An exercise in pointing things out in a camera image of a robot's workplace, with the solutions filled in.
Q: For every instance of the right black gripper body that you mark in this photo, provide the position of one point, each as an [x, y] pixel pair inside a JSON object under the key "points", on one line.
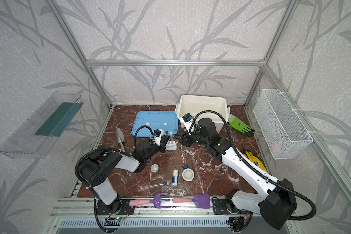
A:
{"points": [[188, 138]]}

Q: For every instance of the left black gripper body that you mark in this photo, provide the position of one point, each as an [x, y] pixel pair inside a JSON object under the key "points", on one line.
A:
{"points": [[162, 143]]}

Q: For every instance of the white test tube rack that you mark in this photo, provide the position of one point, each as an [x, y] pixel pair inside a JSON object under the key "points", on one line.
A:
{"points": [[171, 145]]}

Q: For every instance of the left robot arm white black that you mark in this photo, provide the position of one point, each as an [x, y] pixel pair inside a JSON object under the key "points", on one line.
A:
{"points": [[94, 168]]}

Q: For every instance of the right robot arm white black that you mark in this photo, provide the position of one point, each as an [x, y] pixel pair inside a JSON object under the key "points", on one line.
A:
{"points": [[275, 200]]}

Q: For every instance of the blue plastic bin lid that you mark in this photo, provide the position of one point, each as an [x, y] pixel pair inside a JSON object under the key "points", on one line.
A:
{"points": [[165, 120]]}

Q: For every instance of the small white crucible cup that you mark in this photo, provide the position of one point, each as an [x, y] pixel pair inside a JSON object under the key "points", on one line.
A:
{"points": [[154, 168]]}

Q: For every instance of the metal garden trowel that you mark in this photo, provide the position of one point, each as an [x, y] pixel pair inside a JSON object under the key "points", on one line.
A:
{"points": [[121, 139]]}

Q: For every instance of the small blue cap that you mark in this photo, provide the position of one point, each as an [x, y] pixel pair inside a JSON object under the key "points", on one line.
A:
{"points": [[185, 166]]}

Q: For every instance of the green black work glove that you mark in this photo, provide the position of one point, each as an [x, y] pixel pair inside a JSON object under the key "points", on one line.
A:
{"points": [[240, 126]]}

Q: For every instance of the white plastic storage bin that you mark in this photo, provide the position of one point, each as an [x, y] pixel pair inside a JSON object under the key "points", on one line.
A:
{"points": [[193, 105]]}

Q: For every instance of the white ceramic bowl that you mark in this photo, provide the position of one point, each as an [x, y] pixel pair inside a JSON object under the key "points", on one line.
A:
{"points": [[188, 174]]}

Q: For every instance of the white bottle blue label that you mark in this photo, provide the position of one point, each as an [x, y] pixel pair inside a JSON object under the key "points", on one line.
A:
{"points": [[175, 178]]}

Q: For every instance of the yellow black work glove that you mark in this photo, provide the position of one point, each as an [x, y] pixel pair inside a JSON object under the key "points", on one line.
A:
{"points": [[254, 159]]}

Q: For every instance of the green mat in shelf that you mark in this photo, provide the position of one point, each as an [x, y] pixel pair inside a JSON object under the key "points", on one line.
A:
{"points": [[59, 120]]}

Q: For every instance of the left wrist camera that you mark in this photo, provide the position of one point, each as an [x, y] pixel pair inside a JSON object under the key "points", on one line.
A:
{"points": [[157, 135]]}

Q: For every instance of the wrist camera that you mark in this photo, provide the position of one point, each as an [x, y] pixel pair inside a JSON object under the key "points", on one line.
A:
{"points": [[189, 123], [157, 135]]}

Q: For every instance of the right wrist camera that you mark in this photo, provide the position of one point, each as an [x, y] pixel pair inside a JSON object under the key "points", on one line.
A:
{"points": [[189, 123]]}

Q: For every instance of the purple garden fork pink handle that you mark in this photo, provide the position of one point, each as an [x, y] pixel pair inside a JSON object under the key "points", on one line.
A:
{"points": [[156, 201]]}

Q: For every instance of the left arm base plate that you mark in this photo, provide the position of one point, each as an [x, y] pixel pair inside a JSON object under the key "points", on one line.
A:
{"points": [[119, 208]]}

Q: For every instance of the purple garden spade pink handle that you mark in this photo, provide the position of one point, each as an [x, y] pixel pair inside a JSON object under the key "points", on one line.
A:
{"points": [[201, 201]]}

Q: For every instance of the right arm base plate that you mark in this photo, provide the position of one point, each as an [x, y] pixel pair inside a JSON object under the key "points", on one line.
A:
{"points": [[226, 207]]}

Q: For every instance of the white wire mesh basket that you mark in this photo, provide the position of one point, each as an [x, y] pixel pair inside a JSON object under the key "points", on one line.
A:
{"points": [[283, 131]]}

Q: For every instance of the clear acrylic wall shelf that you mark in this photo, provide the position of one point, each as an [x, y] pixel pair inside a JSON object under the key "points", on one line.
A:
{"points": [[23, 143]]}

